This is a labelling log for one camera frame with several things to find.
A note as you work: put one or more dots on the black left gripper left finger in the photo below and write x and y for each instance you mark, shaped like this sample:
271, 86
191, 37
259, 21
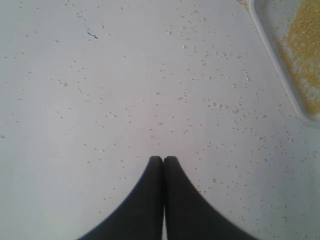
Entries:
140, 216

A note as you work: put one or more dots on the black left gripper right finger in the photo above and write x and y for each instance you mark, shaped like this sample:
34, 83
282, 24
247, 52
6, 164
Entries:
188, 216

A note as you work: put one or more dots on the yellow grain pile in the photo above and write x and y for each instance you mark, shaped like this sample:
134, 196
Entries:
299, 47

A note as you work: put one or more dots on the white plastic tray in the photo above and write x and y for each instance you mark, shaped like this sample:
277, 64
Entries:
266, 15

